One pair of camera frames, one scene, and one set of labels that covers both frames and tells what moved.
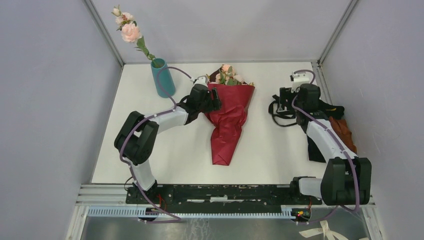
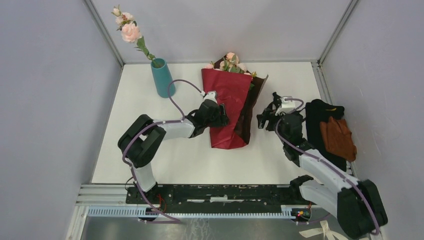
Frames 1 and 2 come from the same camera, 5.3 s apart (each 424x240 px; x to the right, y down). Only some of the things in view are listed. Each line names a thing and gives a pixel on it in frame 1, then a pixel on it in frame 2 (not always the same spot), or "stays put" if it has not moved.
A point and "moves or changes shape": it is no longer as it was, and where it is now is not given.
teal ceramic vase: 165,79 stays put
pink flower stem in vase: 130,32 stays put
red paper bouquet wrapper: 228,121 moves or changes shape
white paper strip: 325,229 stays put
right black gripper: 285,93 → 265,116
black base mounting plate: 259,194 stays put
